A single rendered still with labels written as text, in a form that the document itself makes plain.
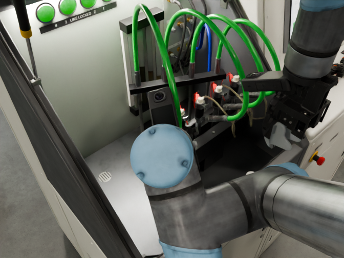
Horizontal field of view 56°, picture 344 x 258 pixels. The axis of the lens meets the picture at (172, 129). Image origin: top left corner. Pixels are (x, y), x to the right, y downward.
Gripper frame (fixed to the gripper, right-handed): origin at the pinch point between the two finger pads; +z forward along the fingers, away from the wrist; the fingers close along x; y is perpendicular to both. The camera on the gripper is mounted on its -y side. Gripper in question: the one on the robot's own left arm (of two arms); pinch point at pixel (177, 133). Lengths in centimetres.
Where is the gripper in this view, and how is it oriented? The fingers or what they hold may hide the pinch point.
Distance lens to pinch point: 73.2
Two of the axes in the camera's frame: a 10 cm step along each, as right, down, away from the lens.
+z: 0.9, 0.0, 10.0
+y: 2.3, 9.7, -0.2
